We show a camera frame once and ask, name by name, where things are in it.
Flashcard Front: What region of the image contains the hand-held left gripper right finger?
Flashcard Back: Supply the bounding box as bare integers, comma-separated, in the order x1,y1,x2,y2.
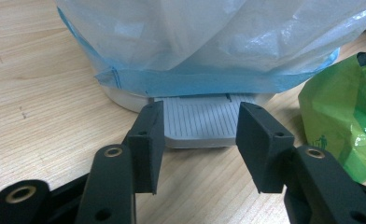
235,101,296,194

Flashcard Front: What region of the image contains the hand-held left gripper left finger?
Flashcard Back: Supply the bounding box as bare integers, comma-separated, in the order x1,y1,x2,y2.
121,100,166,196

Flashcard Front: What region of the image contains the white pedal trash bin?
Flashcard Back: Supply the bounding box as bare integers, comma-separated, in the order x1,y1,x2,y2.
99,83,279,149

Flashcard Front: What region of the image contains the green plastic bag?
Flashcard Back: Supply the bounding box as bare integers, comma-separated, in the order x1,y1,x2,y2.
297,53,366,185

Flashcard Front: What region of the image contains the translucent blue trash bag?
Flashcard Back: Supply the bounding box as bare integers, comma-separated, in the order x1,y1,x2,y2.
54,0,366,98

